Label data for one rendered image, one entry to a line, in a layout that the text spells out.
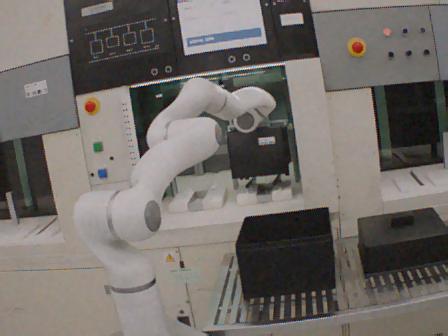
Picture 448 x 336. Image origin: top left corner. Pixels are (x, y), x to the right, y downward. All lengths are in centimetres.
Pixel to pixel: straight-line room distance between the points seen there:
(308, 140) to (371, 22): 48
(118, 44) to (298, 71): 63
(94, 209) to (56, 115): 84
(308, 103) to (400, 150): 71
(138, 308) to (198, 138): 49
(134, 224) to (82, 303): 109
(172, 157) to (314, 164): 60
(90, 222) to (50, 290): 105
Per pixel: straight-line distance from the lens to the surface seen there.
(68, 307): 235
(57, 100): 209
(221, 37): 193
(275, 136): 217
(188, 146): 152
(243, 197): 221
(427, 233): 170
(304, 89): 188
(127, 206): 126
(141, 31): 198
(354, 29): 193
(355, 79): 193
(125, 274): 134
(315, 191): 194
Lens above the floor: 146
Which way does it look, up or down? 11 degrees down
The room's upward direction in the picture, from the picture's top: 9 degrees counter-clockwise
